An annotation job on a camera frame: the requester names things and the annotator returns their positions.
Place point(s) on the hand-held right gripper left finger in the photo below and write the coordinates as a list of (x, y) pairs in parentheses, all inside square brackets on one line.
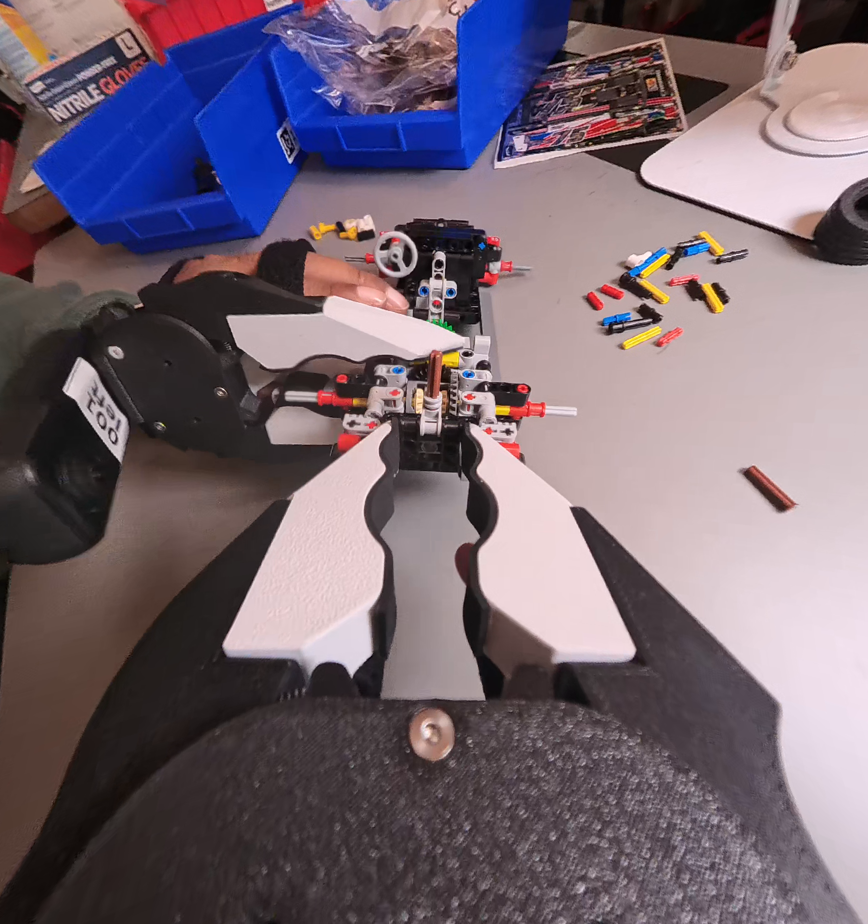
[(311, 563)]

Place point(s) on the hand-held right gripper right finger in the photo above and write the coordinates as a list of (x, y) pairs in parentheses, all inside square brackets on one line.
[(542, 570)]

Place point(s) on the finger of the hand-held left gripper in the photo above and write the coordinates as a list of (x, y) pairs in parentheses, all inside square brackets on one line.
[(347, 328), (289, 451)]

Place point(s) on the lego car chassis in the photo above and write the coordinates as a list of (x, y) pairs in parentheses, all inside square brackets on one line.
[(419, 433)]

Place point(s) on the pile of small lego pins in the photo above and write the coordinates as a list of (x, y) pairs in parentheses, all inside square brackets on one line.
[(654, 265)]

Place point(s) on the yellow and white Lego bits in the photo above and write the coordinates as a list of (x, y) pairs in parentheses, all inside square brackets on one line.
[(347, 231)]

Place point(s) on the yellow lego connector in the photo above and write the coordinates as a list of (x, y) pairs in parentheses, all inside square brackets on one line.
[(322, 229)]

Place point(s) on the white black lego piece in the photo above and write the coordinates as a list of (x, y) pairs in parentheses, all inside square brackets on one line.
[(365, 225)]

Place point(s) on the brown lego axle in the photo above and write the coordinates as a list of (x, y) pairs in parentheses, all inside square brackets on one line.
[(769, 489)]

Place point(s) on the clear bags of lego parts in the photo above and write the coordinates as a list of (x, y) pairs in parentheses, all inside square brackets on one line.
[(383, 58)]

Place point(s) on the black lego tire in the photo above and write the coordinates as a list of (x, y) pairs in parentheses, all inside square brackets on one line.
[(856, 216)]

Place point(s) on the person's left hand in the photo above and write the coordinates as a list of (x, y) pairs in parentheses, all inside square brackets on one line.
[(347, 278)]

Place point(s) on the blue plastic bin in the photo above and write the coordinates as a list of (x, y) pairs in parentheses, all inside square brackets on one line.
[(138, 195), (405, 137)]

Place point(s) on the disposable gloves box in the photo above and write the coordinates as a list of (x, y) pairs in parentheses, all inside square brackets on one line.
[(80, 86)]

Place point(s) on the colourful sticker sheet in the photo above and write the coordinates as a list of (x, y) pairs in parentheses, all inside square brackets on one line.
[(593, 101)]

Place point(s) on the red plastic bin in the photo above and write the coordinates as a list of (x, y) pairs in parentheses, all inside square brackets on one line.
[(188, 18)]

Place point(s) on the white printed cardboard box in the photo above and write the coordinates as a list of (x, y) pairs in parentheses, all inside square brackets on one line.
[(37, 29)]

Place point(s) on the white book stand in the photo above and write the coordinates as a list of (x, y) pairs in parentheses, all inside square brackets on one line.
[(730, 173)]

